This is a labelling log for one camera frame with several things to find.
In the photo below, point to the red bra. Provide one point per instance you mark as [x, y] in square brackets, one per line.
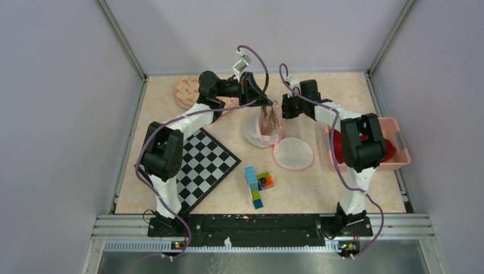
[391, 150]

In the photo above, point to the colourful toy block stack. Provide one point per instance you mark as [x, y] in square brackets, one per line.
[257, 183]

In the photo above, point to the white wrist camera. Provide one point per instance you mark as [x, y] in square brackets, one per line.
[294, 85]
[243, 62]

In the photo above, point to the white pink mesh laundry bag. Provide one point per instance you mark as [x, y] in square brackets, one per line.
[290, 153]

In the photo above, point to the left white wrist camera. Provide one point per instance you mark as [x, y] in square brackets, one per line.
[243, 62]

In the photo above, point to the beige pink lace bra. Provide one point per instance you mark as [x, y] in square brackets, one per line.
[270, 120]

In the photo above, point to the pink plastic basket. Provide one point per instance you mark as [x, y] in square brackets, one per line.
[390, 130]

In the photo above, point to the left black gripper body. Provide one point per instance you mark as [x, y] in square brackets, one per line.
[229, 88]

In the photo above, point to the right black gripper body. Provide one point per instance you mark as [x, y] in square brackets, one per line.
[293, 107]

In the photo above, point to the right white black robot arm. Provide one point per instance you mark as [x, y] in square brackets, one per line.
[363, 146]

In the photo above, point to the aluminium frame rail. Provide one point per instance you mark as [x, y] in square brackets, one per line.
[129, 233]

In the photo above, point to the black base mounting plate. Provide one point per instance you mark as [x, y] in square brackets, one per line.
[260, 231]

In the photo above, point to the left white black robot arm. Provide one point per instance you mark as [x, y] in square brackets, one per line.
[161, 156]

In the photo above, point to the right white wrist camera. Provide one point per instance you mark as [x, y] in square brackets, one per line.
[294, 85]

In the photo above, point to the black white checkerboard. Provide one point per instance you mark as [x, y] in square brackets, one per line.
[206, 163]

